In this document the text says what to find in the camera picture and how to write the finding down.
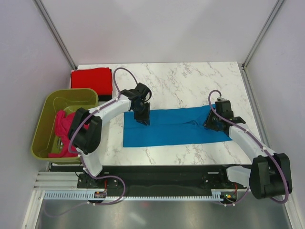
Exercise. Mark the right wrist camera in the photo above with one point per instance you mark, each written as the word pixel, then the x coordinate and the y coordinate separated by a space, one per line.
pixel 223 107

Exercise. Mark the blue t shirt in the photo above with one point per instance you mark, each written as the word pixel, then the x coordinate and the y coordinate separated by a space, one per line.
pixel 170 127

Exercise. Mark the white slotted cable duct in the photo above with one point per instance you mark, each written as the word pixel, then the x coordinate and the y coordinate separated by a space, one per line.
pixel 91 195

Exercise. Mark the folded black t shirt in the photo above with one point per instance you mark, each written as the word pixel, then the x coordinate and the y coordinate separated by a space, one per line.
pixel 104 97

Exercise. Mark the aluminium frame post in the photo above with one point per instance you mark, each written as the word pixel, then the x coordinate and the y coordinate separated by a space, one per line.
pixel 52 28
pixel 269 21

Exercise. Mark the right aluminium frame post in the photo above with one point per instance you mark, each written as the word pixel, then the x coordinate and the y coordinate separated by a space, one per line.
pixel 269 21

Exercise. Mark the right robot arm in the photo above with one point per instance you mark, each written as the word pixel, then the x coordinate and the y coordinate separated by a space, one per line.
pixel 270 172

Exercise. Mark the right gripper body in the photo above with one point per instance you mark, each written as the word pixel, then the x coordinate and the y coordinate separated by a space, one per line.
pixel 211 121

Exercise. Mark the pink t shirt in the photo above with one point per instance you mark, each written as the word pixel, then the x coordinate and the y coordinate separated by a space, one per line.
pixel 62 126

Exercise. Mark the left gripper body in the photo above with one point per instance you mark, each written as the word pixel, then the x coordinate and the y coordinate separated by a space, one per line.
pixel 144 107

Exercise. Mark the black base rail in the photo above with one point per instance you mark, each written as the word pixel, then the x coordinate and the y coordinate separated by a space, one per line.
pixel 156 180

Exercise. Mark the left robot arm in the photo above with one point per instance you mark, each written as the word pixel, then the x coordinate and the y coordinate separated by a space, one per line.
pixel 85 132

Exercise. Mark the left aluminium frame post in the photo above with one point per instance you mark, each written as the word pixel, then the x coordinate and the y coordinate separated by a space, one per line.
pixel 52 28

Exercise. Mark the olive green plastic bin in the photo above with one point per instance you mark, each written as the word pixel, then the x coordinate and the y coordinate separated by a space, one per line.
pixel 45 140

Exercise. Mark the folded red t shirt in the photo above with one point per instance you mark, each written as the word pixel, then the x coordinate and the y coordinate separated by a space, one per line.
pixel 98 79

